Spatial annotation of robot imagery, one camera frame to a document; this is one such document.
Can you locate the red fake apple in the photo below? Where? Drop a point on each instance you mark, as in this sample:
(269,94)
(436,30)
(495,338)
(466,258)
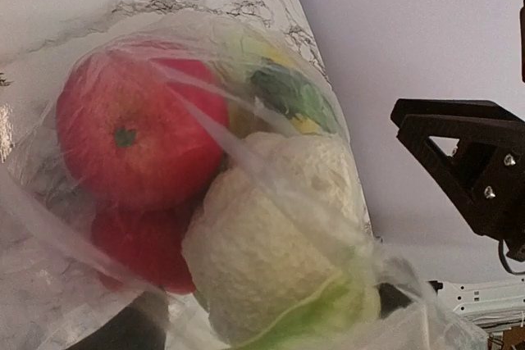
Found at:
(148,243)
(125,132)

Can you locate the clear zip top bag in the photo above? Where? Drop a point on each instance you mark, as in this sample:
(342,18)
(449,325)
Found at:
(62,288)

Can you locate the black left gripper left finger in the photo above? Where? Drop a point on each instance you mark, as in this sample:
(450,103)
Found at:
(142,325)

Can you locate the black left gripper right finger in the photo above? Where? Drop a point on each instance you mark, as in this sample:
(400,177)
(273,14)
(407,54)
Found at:
(474,150)

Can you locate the white green fake cabbage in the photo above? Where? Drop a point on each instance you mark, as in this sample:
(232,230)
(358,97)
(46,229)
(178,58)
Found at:
(280,249)

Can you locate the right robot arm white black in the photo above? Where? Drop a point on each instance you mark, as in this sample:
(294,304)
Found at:
(493,306)

